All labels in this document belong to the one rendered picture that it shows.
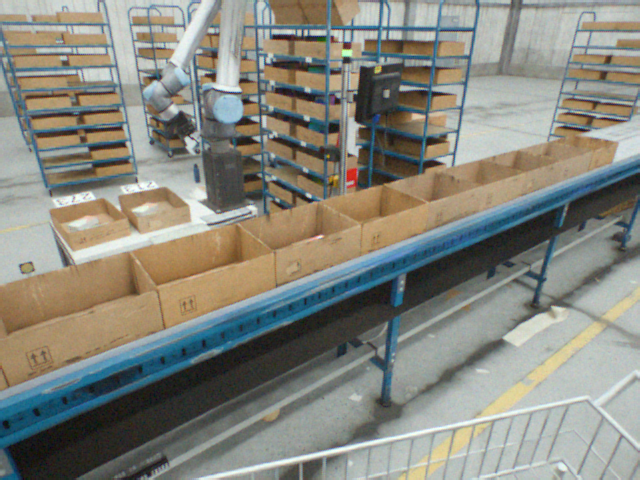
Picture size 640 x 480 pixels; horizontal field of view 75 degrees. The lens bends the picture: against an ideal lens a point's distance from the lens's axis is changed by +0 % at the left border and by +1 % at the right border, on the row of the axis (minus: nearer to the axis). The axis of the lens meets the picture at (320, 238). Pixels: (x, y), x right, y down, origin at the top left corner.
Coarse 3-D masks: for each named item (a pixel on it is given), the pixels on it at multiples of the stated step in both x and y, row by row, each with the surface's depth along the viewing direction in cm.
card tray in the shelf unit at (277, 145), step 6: (270, 138) 375; (276, 138) 379; (282, 138) 383; (270, 144) 370; (276, 144) 362; (282, 144) 385; (288, 144) 389; (294, 144) 393; (270, 150) 373; (276, 150) 365; (282, 150) 357; (288, 150) 350; (294, 150) 347; (288, 156) 352; (294, 156) 349
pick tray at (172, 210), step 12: (144, 192) 250; (156, 192) 254; (168, 192) 255; (120, 204) 241; (132, 204) 248; (144, 204) 252; (168, 204) 254; (180, 204) 242; (132, 216) 222; (144, 216) 217; (156, 216) 220; (168, 216) 224; (180, 216) 229; (144, 228) 219; (156, 228) 223
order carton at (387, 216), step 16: (352, 192) 194; (368, 192) 200; (384, 192) 204; (400, 192) 196; (336, 208) 191; (352, 208) 197; (368, 208) 204; (384, 208) 207; (400, 208) 198; (416, 208) 179; (368, 224) 164; (384, 224) 170; (400, 224) 176; (416, 224) 183; (368, 240) 168; (384, 240) 174; (400, 240) 181
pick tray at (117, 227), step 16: (64, 208) 227; (80, 208) 232; (96, 208) 238; (112, 208) 231; (64, 224) 227; (96, 224) 227; (112, 224) 209; (128, 224) 215; (64, 240) 210; (80, 240) 202; (96, 240) 207; (112, 240) 212
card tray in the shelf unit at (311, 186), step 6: (300, 174) 350; (306, 174) 354; (300, 180) 348; (306, 180) 340; (300, 186) 350; (306, 186) 342; (312, 186) 334; (318, 186) 327; (354, 186) 337; (312, 192) 337; (318, 192) 329; (330, 192) 325; (348, 192) 335
